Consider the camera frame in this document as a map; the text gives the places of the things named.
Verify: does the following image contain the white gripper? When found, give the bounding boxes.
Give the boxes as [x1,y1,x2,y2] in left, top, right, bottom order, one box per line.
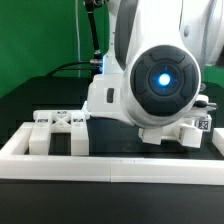
[87,73,218,123]

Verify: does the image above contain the white chair back part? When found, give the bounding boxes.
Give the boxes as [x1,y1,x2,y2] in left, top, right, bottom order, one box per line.
[29,110,90,156]

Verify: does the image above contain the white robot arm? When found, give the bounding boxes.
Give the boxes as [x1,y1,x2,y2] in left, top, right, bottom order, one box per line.
[87,0,224,128]

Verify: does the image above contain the white tagged cube far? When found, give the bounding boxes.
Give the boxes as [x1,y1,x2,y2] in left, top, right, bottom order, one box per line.
[195,115,212,132]

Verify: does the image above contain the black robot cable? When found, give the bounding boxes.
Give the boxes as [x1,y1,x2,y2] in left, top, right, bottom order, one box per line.
[46,0,105,78]

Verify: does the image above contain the white U-shaped obstacle frame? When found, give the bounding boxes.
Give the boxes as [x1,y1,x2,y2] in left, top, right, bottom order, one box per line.
[0,122,224,185]

